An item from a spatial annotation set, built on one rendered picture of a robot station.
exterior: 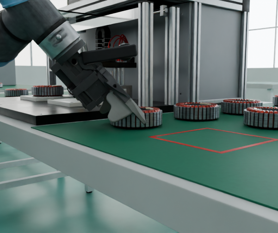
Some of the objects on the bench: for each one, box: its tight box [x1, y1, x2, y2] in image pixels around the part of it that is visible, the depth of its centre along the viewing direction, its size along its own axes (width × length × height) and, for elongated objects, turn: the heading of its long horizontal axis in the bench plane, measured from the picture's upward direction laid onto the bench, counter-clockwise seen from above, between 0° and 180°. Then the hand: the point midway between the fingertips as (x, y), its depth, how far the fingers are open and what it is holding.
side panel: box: [190, 2, 249, 108], centre depth 109 cm, size 28×3×32 cm
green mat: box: [31, 103, 278, 216], centre depth 76 cm, size 94×61×1 cm
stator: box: [221, 99, 263, 115], centre depth 94 cm, size 11×11×4 cm
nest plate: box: [20, 95, 75, 102], centre depth 120 cm, size 15×15×1 cm
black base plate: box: [0, 95, 174, 126], centre depth 112 cm, size 47×64×2 cm
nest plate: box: [47, 98, 103, 107], centre depth 102 cm, size 15×15×1 cm
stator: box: [110, 106, 162, 129], centre depth 72 cm, size 11×11×4 cm
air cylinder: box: [119, 85, 132, 99], centre depth 110 cm, size 5×8×6 cm
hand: (138, 116), depth 72 cm, fingers open, 14 cm apart
